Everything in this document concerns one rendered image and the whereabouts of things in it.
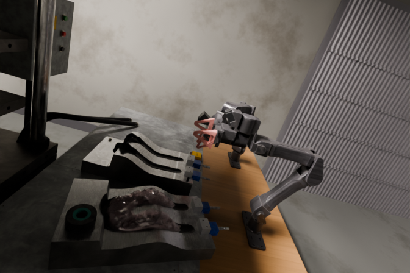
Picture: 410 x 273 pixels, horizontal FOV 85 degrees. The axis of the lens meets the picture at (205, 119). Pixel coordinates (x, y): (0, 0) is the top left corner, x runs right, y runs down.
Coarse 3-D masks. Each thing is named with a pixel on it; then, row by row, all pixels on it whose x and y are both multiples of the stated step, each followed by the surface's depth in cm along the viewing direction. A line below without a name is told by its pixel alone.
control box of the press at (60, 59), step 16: (0, 0) 94; (16, 0) 94; (32, 0) 94; (64, 0) 112; (0, 16) 97; (16, 16) 97; (32, 16) 96; (64, 16) 115; (16, 32) 99; (32, 32) 99; (64, 32) 118; (32, 48) 101; (64, 48) 122; (0, 64) 103; (16, 64) 103; (32, 64) 104; (64, 64) 129
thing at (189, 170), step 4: (188, 168) 108; (192, 168) 109; (184, 172) 110; (188, 172) 105; (192, 172) 105; (196, 172) 109; (200, 172) 110; (188, 176) 106; (192, 176) 106; (196, 176) 106; (200, 176) 107; (196, 180) 107
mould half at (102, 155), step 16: (112, 144) 117; (96, 160) 101; (112, 160) 98; (128, 160) 98; (160, 160) 113; (112, 176) 101; (128, 176) 101; (144, 176) 101; (160, 176) 101; (176, 176) 104; (176, 192) 104
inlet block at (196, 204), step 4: (192, 200) 94; (196, 200) 94; (200, 200) 94; (192, 204) 93; (196, 204) 92; (200, 204) 92; (204, 204) 95; (208, 204) 96; (192, 208) 93; (196, 208) 91; (200, 208) 91; (204, 208) 93; (208, 208) 93; (212, 208) 96; (216, 208) 97; (204, 212) 94; (208, 212) 94
